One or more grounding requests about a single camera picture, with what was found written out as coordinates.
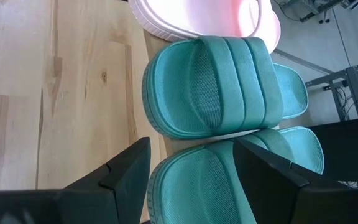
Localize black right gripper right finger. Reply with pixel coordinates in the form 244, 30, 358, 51
233, 138, 358, 224

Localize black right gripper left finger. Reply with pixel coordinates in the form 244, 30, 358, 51
0, 136, 152, 224

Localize green foam slide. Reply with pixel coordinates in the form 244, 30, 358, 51
140, 35, 310, 140
146, 126, 325, 224

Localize pink foam slide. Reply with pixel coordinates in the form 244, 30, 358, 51
127, 0, 282, 54

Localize dark grey desk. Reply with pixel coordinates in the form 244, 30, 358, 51
308, 117, 358, 184

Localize wooden desk metal legs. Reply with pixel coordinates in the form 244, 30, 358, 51
305, 57, 358, 123
278, 0, 358, 23

